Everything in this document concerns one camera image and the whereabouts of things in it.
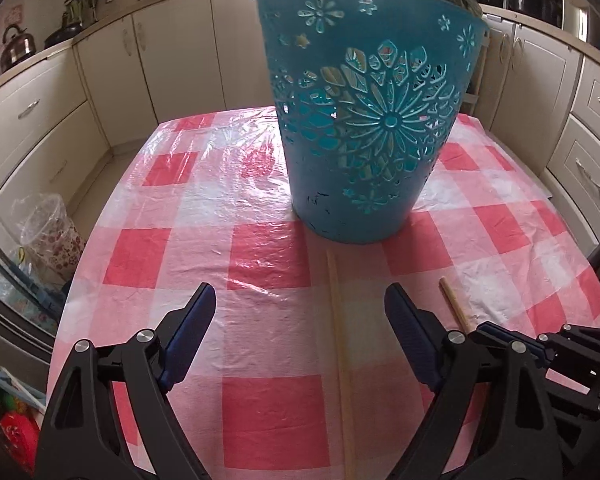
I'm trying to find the wooden chopstick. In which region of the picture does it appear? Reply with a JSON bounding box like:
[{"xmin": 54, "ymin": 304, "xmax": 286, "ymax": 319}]
[
  {"xmin": 326, "ymin": 249, "xmax": 356, "ymax": 479},
  {"xmin": 439, "ymin": 276, "xmax": 472, "ymax": 333}
]

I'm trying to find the metal kettle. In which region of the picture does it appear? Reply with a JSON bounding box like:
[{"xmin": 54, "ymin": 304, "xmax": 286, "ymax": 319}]
[{"xmin": 0, "ymin": 24, "xmax": 36, "ymax": 73}]

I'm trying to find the floral lined trash bin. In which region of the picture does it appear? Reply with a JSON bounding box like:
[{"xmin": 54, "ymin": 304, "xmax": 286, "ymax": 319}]
[{"xmin": 12, "ymin": 193, "xmax": 85, "ymax": 283}]

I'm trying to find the teal perforated plastic basket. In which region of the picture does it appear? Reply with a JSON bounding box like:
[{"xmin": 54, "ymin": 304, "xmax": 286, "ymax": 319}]
[{"xmin": 254, "ymin": 0, "xmax": 488, "ymax": 244}]

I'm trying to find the red white checkered tablecloth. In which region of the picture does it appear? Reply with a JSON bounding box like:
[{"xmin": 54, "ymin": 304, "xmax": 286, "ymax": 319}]
[{"xmin": 50, "ymin": 107, "xmax": 600, "ymax": 479}]

